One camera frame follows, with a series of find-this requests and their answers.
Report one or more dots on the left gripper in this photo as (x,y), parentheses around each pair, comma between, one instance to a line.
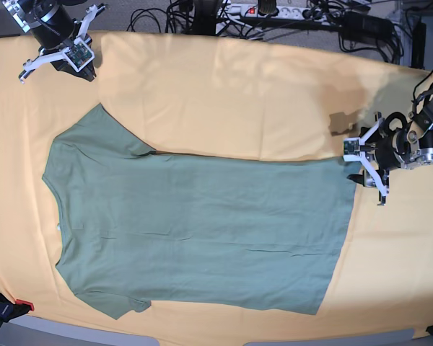
(387,142)

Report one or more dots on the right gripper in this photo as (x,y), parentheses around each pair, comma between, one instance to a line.
(56,32)

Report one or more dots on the green T-shirt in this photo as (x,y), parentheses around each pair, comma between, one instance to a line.
(139,226)

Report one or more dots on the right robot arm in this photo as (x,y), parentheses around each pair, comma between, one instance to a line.
(64,42)

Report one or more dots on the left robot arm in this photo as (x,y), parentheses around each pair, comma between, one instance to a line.
(418,137)

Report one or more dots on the yellow table cloth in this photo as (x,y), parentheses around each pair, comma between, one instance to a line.
(225,97)

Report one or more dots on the black power adapter brick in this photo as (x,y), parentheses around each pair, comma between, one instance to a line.
(354,24)

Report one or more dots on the white power strip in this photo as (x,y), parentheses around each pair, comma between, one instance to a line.
(321,16)

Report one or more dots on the blue red clamp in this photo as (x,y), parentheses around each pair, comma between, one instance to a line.
(12,310)

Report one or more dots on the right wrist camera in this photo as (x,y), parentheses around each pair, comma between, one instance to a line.
(79,55)

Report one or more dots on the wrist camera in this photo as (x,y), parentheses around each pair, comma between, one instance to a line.
(79,55)
(351,149)

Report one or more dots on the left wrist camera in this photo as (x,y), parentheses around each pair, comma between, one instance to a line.
(351,149)

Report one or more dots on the black table leg post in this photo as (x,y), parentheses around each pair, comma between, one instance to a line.
(205,17)

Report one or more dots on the black vertical post right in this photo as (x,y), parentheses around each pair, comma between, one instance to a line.
(418,45)

